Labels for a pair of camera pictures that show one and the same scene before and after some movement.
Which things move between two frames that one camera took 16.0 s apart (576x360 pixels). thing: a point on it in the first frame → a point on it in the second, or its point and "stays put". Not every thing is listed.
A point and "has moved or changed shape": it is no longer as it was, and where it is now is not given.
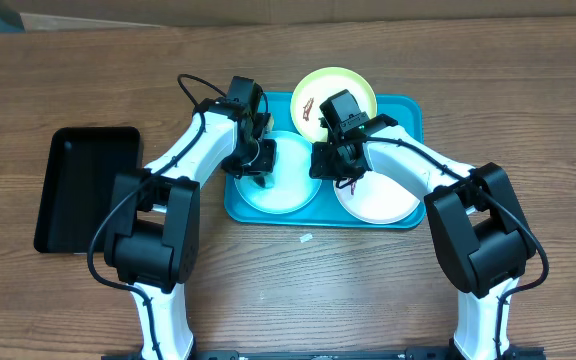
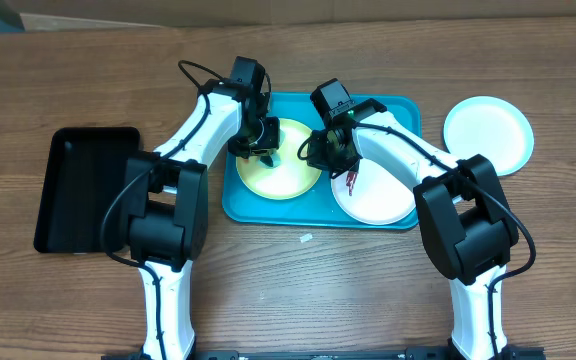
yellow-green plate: x=316 y=87 → x=294 y=179
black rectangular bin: x=80 y=186 stays put
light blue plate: x=293 y=189 → x=491 y=126
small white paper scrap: x=306 y=237 stays put
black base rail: x=508 y=353 stays put
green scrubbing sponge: x=265 y=181 has moved or changed shape
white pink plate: x=375 y=198 stays put
